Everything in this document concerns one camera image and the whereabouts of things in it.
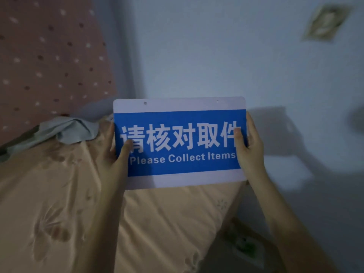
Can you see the person's left forearm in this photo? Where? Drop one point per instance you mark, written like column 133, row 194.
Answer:
column 98, row 227

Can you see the blue and white sign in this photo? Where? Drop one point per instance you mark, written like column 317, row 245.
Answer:
column 182, row 142

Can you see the grey crumpled cloth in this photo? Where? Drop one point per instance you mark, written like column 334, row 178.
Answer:
column 68, row 129

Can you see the person's right forearm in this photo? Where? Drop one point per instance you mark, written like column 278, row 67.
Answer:
column 290, row 227

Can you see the pink dotted curtain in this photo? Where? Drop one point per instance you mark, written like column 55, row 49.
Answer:
column 48, row 59

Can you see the person's right thumb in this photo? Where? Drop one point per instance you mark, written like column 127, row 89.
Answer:
column 238, row 144

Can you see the wall socket plate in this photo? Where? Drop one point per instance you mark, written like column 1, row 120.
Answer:
column 325, row 22

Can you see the person's right hand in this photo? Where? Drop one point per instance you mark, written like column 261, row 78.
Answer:
column 251, row 157

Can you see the person's left hand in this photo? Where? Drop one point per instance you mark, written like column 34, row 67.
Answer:
column 109, row 160

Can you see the person's left thumb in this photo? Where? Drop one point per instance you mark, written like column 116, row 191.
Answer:
column 125, row 152

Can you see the peach floral bedsheet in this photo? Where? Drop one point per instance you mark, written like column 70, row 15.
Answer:
column 85, row 210

